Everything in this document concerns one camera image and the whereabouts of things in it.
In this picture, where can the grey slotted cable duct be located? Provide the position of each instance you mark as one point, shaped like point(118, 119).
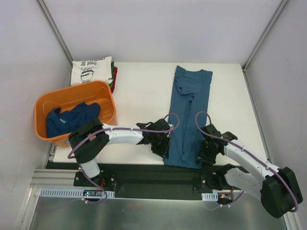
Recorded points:
point(75, 193)

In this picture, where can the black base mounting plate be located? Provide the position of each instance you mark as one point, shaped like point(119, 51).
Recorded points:
point(178, 192)

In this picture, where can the right aluminium frame post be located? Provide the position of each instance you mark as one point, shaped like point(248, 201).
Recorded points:
point(268, 28)

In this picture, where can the teal blue t-shirt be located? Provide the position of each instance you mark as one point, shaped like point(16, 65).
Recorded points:
point(190, 95)

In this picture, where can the white slotted cable duct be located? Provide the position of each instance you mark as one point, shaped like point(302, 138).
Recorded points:
point(210, 196)

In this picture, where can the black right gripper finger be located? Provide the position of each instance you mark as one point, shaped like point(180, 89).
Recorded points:
point(166, 156)
point(199, 163)

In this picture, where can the white folded printed t-shirt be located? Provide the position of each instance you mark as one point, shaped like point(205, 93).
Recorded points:
point(91, 70)

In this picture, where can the aluminium front rail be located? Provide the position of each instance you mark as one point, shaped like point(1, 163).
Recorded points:
point(40, 177)

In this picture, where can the aluminium frame post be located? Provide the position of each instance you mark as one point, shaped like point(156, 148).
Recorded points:
point(268, 28)
point(55, 30)

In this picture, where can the green folded t-shirt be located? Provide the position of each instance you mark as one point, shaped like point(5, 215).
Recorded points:
point(112, 73)

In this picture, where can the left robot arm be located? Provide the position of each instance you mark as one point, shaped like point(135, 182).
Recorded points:
point(89, 140)

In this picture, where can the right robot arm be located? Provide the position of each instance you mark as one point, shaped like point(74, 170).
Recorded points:
point(276, 188)

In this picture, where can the red folded t-shirt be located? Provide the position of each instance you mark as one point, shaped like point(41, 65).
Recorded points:
point(114, 79)

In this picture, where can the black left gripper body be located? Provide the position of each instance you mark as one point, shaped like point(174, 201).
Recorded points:
point(164, 148)

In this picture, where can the left aluminium frame post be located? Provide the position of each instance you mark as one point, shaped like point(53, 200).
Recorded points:
point(55, 30)

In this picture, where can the dark navy shirt in basket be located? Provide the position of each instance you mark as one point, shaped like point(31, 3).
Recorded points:
point(59, 123)

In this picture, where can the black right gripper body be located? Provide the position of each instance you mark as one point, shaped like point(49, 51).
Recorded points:
point(206, 157)

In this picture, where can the orange plastic basket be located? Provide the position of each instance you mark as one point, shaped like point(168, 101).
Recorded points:
point(66, 99)

